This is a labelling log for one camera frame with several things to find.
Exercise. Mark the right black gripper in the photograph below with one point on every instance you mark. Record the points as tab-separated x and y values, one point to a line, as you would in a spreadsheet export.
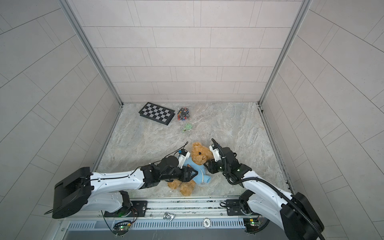
211	163

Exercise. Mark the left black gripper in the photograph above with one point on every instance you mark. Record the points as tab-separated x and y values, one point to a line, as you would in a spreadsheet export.
186	177

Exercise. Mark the light blue bear hoodie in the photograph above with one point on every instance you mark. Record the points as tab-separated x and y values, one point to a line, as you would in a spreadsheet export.
202	178

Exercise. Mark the brown teddy bear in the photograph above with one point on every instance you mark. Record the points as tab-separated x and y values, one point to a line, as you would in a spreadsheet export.
200	154

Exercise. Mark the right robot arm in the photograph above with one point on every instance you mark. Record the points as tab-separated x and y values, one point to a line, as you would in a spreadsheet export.
291	212

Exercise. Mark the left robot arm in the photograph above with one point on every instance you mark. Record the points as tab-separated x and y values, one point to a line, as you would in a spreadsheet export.
84	190

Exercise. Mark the silver metal clip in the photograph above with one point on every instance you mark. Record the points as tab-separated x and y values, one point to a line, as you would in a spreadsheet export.
168	216

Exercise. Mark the small green pieces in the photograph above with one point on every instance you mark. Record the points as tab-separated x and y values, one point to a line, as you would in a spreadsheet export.
188	127

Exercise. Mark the black white chessboard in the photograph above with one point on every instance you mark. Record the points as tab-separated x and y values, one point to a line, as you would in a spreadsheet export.
157	113

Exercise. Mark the bag of colourful pieces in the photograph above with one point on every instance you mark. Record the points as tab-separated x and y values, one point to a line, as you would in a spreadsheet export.
183	114

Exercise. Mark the right circuit board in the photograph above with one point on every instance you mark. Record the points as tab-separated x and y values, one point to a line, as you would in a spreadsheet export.
251	225

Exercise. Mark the circuit board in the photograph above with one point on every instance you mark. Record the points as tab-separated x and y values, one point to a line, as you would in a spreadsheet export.
251	225
123	226

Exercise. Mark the left circuit board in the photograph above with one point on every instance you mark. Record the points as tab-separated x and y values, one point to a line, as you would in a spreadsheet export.
123	226

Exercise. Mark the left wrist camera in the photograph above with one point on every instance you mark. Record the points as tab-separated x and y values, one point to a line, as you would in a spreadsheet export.
183	156

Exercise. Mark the aluminium mounting rail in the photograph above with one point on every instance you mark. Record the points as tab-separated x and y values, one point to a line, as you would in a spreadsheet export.
186	207

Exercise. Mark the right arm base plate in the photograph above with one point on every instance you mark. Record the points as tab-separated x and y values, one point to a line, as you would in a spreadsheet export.
234	208

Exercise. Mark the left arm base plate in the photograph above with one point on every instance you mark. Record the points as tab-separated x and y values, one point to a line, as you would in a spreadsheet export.
137	209

